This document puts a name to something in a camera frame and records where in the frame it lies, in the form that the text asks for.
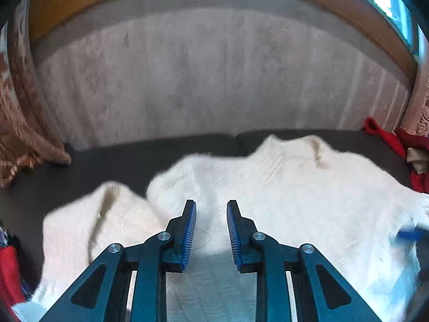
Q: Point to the window pane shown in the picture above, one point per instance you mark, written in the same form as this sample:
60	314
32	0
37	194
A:
392	3

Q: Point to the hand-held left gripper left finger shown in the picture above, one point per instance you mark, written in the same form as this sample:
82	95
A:
189	234

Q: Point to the beige cloth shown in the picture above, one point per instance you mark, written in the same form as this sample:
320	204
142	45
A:
417	161

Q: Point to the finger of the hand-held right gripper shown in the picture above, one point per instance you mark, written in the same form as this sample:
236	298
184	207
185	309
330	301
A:
409	233

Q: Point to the pale patterned curtain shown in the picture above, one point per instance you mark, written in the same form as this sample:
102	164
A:
419	107

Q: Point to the brown patterned curtain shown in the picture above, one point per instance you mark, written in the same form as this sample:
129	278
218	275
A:
23	134

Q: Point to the black sofa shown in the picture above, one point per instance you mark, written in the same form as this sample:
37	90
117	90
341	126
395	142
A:
110	164

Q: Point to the dark red cloth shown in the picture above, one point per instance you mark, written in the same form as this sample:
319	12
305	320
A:
414	137

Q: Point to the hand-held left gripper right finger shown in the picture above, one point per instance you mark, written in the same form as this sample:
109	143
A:
233	234

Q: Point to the red clothing with purple print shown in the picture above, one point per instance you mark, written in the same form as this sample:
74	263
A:
8	271

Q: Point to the white knitted sweater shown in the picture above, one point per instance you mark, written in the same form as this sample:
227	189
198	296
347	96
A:
295	201

